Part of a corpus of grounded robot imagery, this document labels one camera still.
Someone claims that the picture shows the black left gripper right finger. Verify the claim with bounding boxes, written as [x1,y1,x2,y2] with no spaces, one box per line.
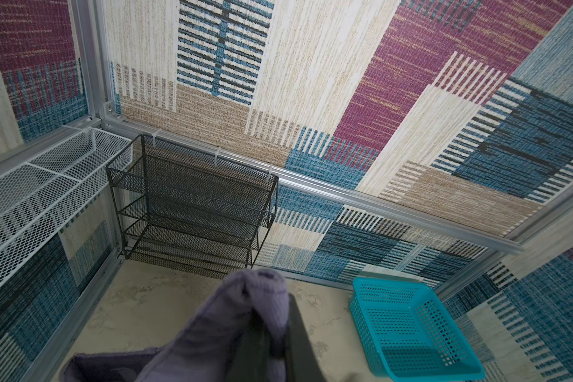
[284,294,326,382]

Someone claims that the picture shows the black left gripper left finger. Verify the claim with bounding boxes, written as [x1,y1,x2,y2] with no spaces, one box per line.
[225,310,272,382]

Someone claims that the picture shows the purple trousers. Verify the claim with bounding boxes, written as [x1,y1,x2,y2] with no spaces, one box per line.
[59,269,289,381]

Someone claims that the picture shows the teal plastic basket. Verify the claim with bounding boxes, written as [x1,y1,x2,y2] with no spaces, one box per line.
[350,277,485,381]

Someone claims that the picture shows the black mesh shelf rack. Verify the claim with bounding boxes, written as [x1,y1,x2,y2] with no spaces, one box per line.
[106,135,279,279]

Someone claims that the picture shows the white wire mesh tray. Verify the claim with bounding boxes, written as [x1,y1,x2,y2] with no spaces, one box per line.
[0,127,132,287]

